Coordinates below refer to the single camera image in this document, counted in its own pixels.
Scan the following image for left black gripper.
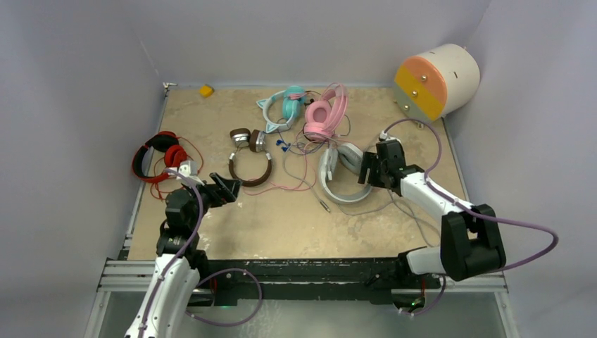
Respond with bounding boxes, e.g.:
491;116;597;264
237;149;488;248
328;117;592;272
182;173;240;230

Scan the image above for white grey headphones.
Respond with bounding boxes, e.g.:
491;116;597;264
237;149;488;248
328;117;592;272
318;142;372;204

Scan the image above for brown silver headphones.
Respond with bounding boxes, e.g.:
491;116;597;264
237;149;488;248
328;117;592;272
228;127;273;187

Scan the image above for pink headphones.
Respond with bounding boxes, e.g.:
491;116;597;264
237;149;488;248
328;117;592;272
303;82;348;142

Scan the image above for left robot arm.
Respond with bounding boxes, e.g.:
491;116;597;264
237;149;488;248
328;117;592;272
125;173;242;337

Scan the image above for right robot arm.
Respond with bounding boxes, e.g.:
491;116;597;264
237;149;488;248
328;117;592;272
358;139;506;287

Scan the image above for red black headphones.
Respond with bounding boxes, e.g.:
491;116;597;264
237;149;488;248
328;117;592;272
131;131;204;201

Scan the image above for teal cat ear headphones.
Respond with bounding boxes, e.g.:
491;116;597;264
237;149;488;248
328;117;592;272
256;85;307;134

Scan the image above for round pastel drawer cabinet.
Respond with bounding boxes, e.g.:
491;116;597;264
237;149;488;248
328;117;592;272
394;44;481;123

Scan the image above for small yellow block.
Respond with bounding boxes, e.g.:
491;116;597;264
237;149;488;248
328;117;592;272
198;84;215;98

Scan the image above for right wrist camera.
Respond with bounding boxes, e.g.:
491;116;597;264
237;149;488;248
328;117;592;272
378;130;401;143

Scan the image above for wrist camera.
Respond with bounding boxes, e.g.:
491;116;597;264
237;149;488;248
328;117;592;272
177;160;203;185
378;130;401;143

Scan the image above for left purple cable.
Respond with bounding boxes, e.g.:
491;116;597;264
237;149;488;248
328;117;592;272
137;168;263;338

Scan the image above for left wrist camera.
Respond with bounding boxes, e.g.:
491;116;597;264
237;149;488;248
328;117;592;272
177;160;203;185

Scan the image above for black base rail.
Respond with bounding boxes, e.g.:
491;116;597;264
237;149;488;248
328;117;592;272
116;249;444;309

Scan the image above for aluminium frame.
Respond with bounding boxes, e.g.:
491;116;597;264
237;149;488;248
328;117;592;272
84;84;519;338

